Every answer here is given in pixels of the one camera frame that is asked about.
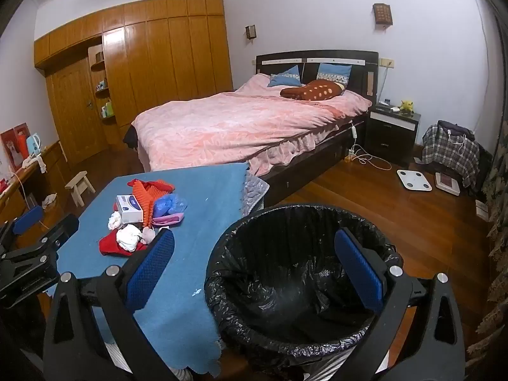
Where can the small wooden stool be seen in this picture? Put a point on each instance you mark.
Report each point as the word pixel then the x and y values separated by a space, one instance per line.
pixel 77 178

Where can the black clothing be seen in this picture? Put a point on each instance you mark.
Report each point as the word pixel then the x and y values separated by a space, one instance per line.
pixel 130 137

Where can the dark nightstand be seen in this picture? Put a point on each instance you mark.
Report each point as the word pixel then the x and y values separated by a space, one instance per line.
pixel 391 139

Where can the white booklet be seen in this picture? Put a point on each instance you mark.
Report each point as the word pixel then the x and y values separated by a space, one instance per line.
pixel 482 210

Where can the orange knitted mat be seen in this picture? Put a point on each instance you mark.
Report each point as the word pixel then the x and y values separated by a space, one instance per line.
pixel 153 185
pixel 147 208

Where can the blue pillow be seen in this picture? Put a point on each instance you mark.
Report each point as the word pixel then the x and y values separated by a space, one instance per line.
pixel 333 72
pixel 285 77

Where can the yellow power strip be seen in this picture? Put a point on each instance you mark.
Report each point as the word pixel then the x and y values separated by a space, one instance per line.
pixel 350 154

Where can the brown dotted pillow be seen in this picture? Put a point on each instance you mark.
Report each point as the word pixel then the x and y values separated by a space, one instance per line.
pixel 313 90

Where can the white scale with red panel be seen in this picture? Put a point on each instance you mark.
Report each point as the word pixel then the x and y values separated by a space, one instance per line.
pixel 447 183

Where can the large wooden wall lamp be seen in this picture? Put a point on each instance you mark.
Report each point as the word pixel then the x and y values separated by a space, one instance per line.
pixel 381 14

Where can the wooden wardrobe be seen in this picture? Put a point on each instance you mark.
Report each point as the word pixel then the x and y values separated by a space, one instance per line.
pixel 158 67

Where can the black bin with plastic liner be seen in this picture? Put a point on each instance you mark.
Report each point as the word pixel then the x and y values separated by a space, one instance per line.
pixel 285 285

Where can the pale pink tissue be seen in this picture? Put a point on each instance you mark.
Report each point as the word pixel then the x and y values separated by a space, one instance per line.
pixel 149 235

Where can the white cloth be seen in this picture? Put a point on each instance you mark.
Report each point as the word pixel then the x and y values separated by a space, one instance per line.
pixel 33 162

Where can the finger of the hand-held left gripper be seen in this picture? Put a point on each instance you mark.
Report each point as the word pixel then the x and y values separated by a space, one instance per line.
pixel 27 216
pixel 59 232

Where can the bed with pink blanket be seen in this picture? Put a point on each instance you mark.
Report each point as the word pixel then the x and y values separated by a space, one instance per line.
pixel 238 127

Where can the red cloth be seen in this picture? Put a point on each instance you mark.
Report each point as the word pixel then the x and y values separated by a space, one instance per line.
pixel 109 246

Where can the small toiletry bottles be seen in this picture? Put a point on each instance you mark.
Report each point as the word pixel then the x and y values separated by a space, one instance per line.
pixel 102 85

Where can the wooden dresser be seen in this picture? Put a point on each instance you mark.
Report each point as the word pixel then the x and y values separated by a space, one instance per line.
pixel 55 166

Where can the dark patterned curtain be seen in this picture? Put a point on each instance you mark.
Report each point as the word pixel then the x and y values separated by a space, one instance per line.
pixel 498 246

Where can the white bathroom scale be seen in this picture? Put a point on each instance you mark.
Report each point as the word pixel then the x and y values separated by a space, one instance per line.
pixel 414 180

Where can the light blue kettle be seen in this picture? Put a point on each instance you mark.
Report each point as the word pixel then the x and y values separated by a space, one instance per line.
pixel 33 145

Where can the yellow plush toy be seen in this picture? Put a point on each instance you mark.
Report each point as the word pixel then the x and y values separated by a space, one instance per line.
pixel 406 106

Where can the blue table cloth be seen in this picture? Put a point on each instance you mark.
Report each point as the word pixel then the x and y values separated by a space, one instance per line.
pixel 198 222

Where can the dark bag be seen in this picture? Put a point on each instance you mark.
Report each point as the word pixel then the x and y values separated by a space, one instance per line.
pixel 456 127

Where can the plaid cloth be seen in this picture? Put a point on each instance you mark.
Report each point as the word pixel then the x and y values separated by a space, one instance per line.
pixel 448 151

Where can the pink cloth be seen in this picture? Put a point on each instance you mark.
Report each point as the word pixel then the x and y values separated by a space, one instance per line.
pixel 170 219

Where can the beige wall socket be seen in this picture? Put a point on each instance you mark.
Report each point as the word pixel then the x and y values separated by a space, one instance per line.
pixel 387 62

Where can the red box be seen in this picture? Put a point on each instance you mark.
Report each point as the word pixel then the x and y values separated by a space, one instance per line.
pixel 3 185

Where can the white box with blue label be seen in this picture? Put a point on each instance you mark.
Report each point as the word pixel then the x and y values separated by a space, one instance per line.
pixel 129 208

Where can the red framed picture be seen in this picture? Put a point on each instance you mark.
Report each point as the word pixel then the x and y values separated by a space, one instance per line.
pixel 14 143

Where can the white paper bag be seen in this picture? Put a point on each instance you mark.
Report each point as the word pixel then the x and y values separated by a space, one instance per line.
pixel 31 200

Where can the white rag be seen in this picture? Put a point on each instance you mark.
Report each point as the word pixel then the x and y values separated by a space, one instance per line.
pixel 49 199

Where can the blue plastic bag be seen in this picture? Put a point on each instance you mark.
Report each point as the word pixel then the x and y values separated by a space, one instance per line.
pixel 166 206

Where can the small wooden wall lamp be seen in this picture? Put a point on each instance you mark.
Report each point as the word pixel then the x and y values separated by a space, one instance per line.
pixel 250 31

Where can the grey quilted cloth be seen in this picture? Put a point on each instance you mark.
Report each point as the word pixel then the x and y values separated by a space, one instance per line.
pixel 254 190

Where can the white tissue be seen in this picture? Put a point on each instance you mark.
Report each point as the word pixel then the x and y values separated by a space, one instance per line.
pixel 115 220
pixel 127 238

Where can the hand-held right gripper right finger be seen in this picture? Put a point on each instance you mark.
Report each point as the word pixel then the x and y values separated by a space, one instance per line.
pixel 359 270

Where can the dark wooden bed frame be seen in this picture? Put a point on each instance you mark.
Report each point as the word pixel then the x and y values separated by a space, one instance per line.
pixel 357 67

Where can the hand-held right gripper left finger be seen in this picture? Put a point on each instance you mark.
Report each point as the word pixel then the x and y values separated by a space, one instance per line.
pixel 151 270

